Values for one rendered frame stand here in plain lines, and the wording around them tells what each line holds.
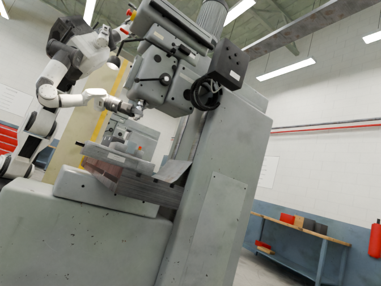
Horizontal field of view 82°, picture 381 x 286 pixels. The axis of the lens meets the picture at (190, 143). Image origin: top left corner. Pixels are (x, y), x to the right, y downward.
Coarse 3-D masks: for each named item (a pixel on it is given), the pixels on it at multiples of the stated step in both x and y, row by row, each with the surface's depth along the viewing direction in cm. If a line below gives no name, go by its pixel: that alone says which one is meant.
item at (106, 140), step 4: (104, 136) 166; (108, 136) 158; (112, 136) 152; (116, 136) 154; (104, 140) 162; (108, 140) 155; (112, 140) 150; (116, 140) 152; (120, 140) 154; (124, 140) 155; (100, 144) 166; (104, 144) 158; (108, 144) 152
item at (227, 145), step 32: (224, 96) 133; (192, 128) 146; (224, 128) 133; (256, 128) 147; (192, 160) 130; (224, 160) 132; (256, 160) 147; (192, 192) 121; (224, 192) 131; (192, 224) 120; (224, 224) 131; (192, 256) 119; (224, 256) 130
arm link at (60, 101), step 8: (40, 96) 107; (56, 96) 111; (64, 96) 114; (72, 96) 117; (80, 96) 119; (48, 104) 111; (56, 104) 112; (64, 104) 114; (72, 104) 117; (80, 104) 120
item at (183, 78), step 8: (176, 72) 131; (184, 72) 132; (192, 72) 135; (176, 80) 129; (184, 80) 132; (192, 80) 135; (176, 88) 129; (184, 88) 132; (200, 88) 138; (168, 96) 127; (176, 96) 129; (184, 96) 131; (168, 104) 131; (176, 104) 129; (184, 104) 132; (168, 112) 145; (176, 112) 140; (184, 112) 135; (192, 112) 135
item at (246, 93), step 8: (200, 56) 140; (184, 64) 134; (200, 64) 139; (208, 64) 143; (200, 72) 139; (216, 88) 146; (248, 88) 161; (240, 96) 156; (248, 96) 161; (256, 96) 165; (256, 104) 165; (264, 104) 169; (264, 112) 169
